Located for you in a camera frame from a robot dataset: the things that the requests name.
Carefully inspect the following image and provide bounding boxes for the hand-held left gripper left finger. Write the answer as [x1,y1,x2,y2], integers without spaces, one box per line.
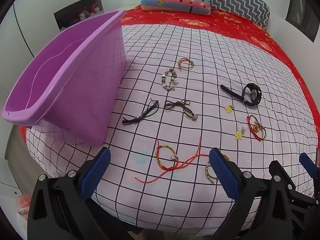
[27,147,137,240]

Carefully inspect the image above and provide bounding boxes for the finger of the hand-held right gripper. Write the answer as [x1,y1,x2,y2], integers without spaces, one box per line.
[269,160,316,209]
[299,152,320,180]

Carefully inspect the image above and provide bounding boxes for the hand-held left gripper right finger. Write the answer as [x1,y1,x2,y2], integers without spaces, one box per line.
[209,148,272,240]

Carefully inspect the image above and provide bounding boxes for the multicolour cord bracelet red strings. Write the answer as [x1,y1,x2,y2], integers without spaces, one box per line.
[135,137,209,183]

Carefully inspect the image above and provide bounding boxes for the red cord bracelet with charm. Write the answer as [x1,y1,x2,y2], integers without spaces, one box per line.
[246,114,267,142]

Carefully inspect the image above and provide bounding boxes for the black cord bracelet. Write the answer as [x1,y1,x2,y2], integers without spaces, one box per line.
[122,99,160,125]

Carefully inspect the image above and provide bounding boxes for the purple plastic basin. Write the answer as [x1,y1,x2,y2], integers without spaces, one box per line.
[2,9,127,147]

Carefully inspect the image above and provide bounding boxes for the orange plastic bag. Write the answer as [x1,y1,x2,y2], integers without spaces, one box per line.
[16,194,33,220]

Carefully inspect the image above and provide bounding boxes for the black wrist watch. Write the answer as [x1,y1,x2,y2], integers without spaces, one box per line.
[220,82,262,107]

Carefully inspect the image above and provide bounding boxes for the white black checkered blanket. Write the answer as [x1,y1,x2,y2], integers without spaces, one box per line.
[25,24,317,237]

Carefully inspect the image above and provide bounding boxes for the dark window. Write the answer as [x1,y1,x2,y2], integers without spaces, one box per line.
[285,0,320,43]

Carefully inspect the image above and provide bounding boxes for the red floral bed sheet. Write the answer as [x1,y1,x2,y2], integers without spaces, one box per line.
[20,4,320,155]

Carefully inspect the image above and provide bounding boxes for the wardrobe niche shelf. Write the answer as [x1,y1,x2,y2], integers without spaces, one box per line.
[54,0,101,30]

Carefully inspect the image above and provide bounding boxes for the grey chevron headboard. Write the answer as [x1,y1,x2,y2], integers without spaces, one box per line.
[205,0,271,29]

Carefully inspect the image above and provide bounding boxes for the white wardrobe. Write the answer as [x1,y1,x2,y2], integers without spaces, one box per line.
[0,0,100,63]

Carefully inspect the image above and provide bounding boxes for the gold chain bracelet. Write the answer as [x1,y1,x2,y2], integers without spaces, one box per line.
[205,155,232,184]

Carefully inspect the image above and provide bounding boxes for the brown cord oval pendant bracelet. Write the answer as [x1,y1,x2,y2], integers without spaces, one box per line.
[164,100,198,122]

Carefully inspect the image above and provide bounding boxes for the silver beaded bracelet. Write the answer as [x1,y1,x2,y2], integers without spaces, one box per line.
[161,69,181,92]

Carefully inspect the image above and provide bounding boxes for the gold bangle bracelet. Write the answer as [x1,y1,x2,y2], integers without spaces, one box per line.
[178,57,196,70]

